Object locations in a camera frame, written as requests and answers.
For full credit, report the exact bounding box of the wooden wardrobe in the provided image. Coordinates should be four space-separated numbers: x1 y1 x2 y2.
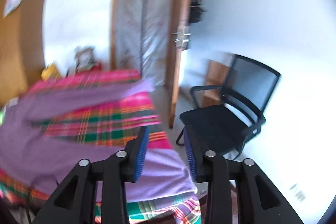
0 0 46 106

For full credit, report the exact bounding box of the black mesh office chair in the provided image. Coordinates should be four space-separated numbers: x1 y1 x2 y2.
179 55 281 156

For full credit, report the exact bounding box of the red basket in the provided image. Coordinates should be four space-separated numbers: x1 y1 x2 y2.
75 61 102 73

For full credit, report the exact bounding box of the wooden door with handle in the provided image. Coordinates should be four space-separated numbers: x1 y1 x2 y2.
165 0 191 128

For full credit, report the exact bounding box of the wooden board against wall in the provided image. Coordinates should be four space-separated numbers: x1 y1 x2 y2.
202 60 230 107

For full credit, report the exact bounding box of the plastic covered door screen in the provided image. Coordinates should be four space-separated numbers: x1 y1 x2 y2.
110 0 184 86

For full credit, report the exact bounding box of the pink plaid tablecloth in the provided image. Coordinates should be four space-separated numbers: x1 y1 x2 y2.
1 69 201 223

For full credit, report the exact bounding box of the yellow box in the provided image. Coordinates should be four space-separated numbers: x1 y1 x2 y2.
41 63 62 81

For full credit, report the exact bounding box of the purple fleece garment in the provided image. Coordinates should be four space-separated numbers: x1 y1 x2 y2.
1 79 197 202

